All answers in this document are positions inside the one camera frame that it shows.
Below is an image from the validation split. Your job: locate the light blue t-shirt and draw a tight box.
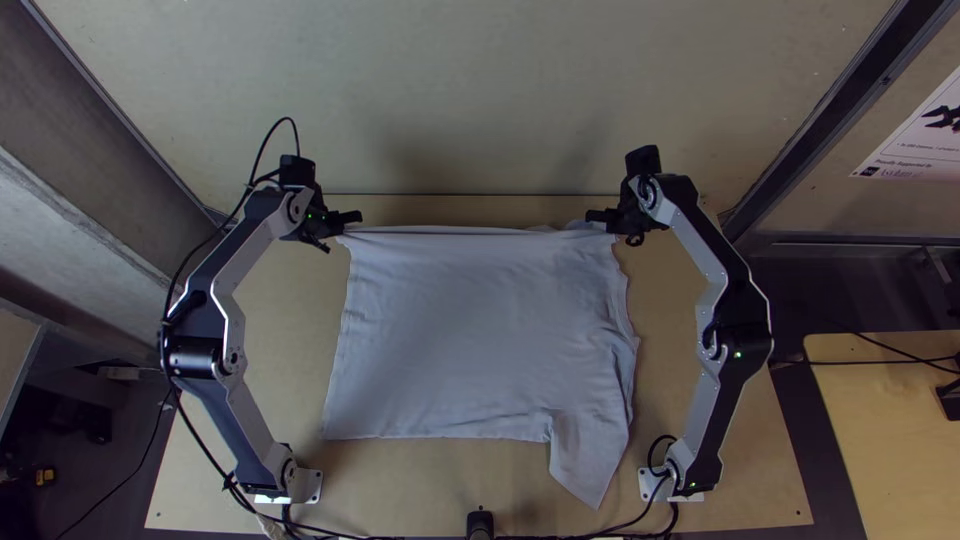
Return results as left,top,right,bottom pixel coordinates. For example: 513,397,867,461
320,221,641,511

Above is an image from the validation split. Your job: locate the white paper poster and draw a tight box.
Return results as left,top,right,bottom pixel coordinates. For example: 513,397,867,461
849,65,960,183

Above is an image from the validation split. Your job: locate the pale wooden side table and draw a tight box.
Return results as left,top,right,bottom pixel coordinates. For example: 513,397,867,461
803,329,960,540

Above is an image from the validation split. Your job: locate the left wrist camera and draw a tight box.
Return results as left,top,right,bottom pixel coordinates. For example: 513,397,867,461
278,154,319,190

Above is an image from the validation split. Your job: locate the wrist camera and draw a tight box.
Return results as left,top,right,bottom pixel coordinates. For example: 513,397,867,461
624,144,663,179
278,154,319,190

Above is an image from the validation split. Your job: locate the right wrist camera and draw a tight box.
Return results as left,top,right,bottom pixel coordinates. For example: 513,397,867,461
624,144,663,179

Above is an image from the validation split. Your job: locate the black cable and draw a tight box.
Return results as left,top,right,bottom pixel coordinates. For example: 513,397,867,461
170,386,391,540
569,433,681,540
161,116,301,320
772,329,960,376

